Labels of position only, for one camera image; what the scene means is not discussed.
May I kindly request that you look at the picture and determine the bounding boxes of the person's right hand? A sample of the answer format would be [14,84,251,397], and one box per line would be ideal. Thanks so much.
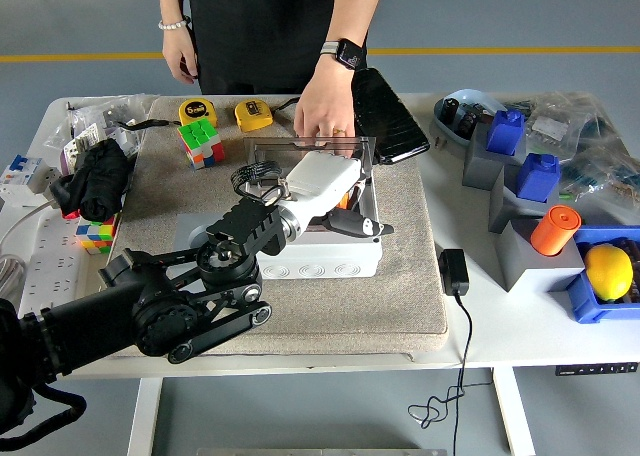
[161,24,200,85]

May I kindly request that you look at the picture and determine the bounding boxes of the person's left hand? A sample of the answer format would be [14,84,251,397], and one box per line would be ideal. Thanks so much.
[293,64,357,150]

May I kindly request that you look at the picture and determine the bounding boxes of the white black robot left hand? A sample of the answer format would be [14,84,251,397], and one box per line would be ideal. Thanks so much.
[284,150,396,240]

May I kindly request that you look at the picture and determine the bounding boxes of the grey junction box clear lid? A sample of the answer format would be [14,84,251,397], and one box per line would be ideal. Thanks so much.
[242,135,385,280]

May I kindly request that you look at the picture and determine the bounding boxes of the round yellow tape measure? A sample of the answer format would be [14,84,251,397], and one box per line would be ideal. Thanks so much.
[178,98,220,126]

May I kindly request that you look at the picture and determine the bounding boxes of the black wrist watch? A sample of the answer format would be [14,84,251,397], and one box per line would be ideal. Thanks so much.
[319,38,367,71]

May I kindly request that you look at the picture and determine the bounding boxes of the glossy black case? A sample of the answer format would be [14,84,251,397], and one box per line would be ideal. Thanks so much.
[349,67,432,166]

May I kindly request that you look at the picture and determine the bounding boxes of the squarish yellow tape measure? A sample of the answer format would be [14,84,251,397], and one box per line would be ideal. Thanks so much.
[234,99,275,133]

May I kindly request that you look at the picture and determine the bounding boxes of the person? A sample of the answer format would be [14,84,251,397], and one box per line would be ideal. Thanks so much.
[187,0,371,97]

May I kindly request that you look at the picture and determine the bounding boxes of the large colourful puzzle cube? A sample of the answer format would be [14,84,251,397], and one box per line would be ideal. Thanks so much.
[176,117,226,171]

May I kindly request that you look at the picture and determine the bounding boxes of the clear plastic bags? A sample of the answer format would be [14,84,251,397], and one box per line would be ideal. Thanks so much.
[64,94,161,157]

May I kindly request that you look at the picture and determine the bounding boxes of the light blue bowl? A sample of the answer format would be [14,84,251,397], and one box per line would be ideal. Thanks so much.
[432,88,509,150]

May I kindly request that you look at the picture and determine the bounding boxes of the grey-brown mat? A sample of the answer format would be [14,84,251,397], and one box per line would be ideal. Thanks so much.
[92,94,450,361]

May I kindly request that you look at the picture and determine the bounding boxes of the black cloth bundle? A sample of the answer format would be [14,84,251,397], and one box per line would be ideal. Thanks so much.
[49,138,132,223]

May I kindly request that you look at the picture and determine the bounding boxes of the purple packet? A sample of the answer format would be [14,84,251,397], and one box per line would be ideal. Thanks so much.
[59,140,81,175]

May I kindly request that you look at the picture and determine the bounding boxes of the black power adapter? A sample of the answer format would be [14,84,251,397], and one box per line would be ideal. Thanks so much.
[437,248,471,297]

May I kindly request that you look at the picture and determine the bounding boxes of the grey block holder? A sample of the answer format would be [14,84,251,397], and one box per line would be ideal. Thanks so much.
[488,164,576,235]
[461,122,529,191]

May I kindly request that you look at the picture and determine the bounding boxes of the blue plastic block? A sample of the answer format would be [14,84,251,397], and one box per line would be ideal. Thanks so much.
[485,109,527,156]
[515,153,562,202]

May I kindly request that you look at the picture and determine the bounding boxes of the white blue circuit breaker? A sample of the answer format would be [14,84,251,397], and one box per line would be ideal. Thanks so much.
[0,154,61,208]

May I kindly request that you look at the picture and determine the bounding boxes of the small colourful puzzle cube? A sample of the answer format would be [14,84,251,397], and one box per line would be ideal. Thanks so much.
[75,213,121,255]

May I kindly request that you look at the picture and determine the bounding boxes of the clear bag of grey parts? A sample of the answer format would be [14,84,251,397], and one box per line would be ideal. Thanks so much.
[524,98,589,150]

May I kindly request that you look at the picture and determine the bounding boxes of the white power strip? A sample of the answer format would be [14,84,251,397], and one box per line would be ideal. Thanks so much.
[19,210,101,317]

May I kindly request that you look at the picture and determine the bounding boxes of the clear bag of dark components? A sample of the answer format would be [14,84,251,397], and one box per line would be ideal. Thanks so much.
[559,115,640,227]

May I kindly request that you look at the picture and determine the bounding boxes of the blue plastic bin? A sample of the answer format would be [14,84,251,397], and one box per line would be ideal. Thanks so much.
[564,225,640,325]

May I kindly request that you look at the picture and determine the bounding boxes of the white table leg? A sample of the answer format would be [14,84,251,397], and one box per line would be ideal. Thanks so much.
[492,367,536,456]
[125,377,164,456]

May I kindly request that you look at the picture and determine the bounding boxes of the yellow lemon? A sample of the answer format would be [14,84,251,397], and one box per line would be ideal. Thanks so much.
[583,244,635,303]

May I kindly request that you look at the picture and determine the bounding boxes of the black table control panel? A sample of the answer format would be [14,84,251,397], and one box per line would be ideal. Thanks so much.
[554,362,640,377]

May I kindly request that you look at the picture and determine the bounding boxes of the black tape measure strap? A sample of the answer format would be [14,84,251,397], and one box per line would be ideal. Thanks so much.
[114,119,182,130]

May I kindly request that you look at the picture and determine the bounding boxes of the black adapter cord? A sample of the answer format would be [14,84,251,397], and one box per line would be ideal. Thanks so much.
[407,293,494,456]

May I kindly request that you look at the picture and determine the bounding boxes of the white cable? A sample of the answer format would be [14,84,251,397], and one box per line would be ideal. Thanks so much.
[0,200,56,247]

